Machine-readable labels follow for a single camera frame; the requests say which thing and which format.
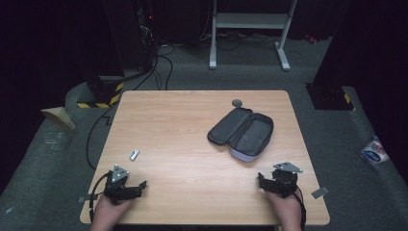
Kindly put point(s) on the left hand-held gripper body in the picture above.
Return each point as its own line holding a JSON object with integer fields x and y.
{"x": 117, "y": 183}

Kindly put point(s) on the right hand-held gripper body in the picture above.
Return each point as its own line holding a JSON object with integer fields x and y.
{"x": 285, "y": 179}

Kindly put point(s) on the person's left hand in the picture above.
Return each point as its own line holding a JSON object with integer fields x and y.
{"x": 108, "y": 212}

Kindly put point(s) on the person's right hand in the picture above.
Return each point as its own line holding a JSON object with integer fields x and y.
{"x": 287, "y": 211}

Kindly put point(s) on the small silver eraser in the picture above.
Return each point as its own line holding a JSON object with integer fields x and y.
{"x": 134, "y": 155}

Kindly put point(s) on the grey tape strip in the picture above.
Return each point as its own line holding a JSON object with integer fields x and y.
{"x": 86, "y": 198}
{"x": 320, "y": 192}

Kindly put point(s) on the open grey pencil case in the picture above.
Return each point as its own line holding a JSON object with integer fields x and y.
{"x": 243, "y": 133}

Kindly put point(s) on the grey round zipper pendant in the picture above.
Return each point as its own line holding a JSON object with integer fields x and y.
{"x": 237, "y": 103}

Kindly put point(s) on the beige cardboard piece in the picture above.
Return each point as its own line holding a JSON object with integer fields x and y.
{"x": 59, "y": 116}

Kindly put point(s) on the black yellow striped stand base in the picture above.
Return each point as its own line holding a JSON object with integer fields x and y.
{"x": 102, "y": 93}

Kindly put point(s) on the black stand base yellow mark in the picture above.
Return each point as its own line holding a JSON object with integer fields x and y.
{"x": 330, "y": 97}

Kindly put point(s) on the white blue plastic packet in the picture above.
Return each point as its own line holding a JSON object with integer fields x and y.
{"x": 374, "y": 152}

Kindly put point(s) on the white metal stand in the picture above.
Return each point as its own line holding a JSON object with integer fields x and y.
{"x": 250, "y": 20}

